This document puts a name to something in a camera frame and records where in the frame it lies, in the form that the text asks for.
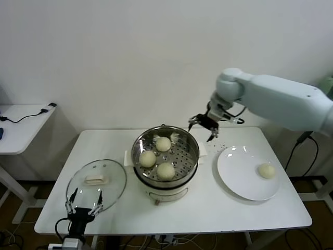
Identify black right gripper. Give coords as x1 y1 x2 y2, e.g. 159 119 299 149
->
187 112 221 143

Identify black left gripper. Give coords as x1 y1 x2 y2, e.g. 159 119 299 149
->
65 187 104 237

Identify round glass pot lid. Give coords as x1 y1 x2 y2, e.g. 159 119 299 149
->
66 159 127 212

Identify white steamed baozi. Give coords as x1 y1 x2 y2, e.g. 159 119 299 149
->
139 150 157 168
157 162 175 182
257 163 276 180
155 137 172 152

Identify stainless steel steamer basket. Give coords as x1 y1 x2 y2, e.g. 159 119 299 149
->
124 124 209 182

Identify scattered dark crumbs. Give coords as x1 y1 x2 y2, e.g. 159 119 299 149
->
207 141 227 154

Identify large white round plate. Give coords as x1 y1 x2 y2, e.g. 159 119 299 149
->
216 145 282 202

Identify cream electric cooking pot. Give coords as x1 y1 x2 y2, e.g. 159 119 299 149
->
124 153 206 206

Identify white power strip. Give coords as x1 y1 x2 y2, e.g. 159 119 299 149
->
155 234 180 245

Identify white side table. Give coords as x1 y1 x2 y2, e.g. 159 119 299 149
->
0 104 57 225

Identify mint green appliance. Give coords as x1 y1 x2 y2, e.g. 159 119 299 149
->
320 75 333 101

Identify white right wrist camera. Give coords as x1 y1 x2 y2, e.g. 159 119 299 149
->
208 107 226 122

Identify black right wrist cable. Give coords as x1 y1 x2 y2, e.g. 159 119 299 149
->
223 106 247 124

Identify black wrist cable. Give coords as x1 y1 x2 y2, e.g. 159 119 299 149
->
223 106 247 124
55 218 74 239

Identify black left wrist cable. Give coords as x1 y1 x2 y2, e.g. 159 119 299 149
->
55 218 74 239

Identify black cable with plug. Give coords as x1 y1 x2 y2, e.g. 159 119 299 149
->
0 103 57 123

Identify black power adapter cable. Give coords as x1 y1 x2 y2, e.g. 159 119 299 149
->
285 131 319 178

